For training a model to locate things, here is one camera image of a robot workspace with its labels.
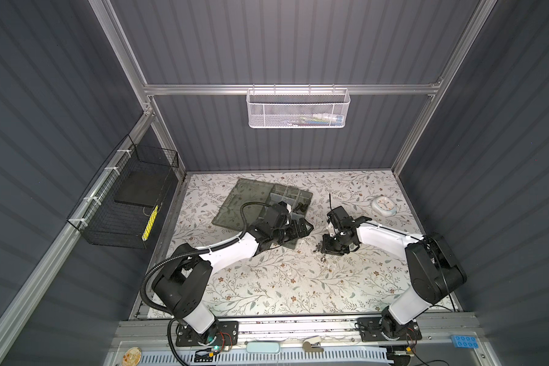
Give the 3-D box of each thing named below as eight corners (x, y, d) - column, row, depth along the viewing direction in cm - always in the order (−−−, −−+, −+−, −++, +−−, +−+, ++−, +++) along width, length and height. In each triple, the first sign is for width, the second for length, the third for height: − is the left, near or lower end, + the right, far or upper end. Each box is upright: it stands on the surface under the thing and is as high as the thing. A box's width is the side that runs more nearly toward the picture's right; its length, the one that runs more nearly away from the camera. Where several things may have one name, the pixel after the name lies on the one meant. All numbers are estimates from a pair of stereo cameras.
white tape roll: (375, 216, 105) (377, 212, 103) (369, 200, 111) (371, 196, 109) (395, 216, 105) (398, 212, 103) (389, 200, 111) (392, 196, 109)
